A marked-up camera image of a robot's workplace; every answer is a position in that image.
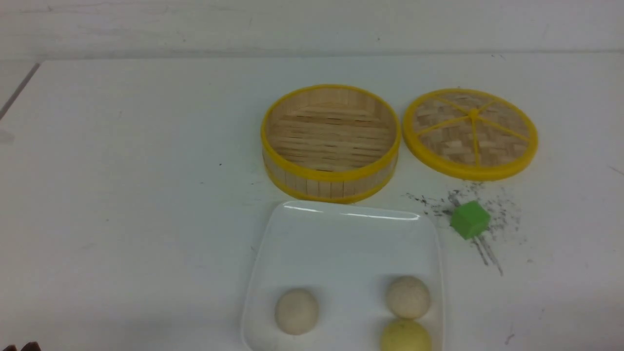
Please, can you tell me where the yellow rimmed bamboo steamer basket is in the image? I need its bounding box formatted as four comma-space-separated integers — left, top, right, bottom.
260, 84, 401, 203

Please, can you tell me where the white steamed bun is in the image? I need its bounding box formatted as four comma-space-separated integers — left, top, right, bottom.
385, 275, 431, 320
274, 288, 320, 336

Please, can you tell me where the yellow steamed bun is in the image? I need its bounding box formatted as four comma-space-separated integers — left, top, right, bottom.
380, 318, 432, 351

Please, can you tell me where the green cube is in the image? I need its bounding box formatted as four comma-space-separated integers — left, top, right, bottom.
450, 201, 492, 240

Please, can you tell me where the white square plate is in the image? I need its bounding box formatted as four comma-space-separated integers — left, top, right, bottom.
240, 200, 445, 351

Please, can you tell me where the yellow rimmed woven steamer lid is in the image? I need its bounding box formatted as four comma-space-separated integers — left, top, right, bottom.
403, 87, 539, 181

